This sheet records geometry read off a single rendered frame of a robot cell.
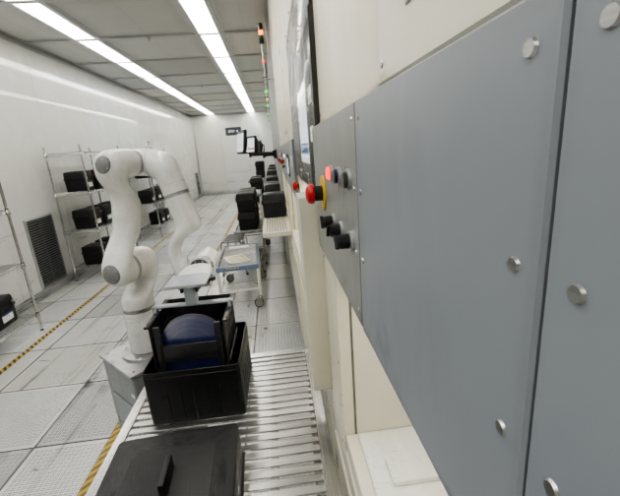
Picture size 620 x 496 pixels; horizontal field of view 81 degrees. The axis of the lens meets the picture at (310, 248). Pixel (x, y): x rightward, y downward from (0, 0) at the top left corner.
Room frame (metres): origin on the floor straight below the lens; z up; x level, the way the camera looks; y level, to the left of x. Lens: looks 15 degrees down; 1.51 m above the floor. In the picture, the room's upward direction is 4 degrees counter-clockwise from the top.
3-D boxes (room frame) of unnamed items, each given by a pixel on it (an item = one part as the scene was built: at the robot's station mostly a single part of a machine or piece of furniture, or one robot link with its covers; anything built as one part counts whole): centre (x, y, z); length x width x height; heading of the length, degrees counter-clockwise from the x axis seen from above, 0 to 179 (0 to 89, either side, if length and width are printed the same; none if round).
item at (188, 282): (1.05, 0.37, 1.00); 0.24 x 0.20 x 0.32; 94
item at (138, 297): (1.39, 0.69, 1.07); 0.19 x 0.12 x 0.24; 168
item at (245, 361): (1.05, 0.37, 0.85); 0.28 x 0.28 x 0.17; 4
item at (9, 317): (3.00, 2.84, 0.31); 0.30 x 0.28 x 0.26; 9
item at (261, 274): (3.83, 0.76, 0.24); 0.97 x 0.52 x 0.48; 7
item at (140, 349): (1.36, 0.70, 0.85); 0.19 x 0.19 x 0.18
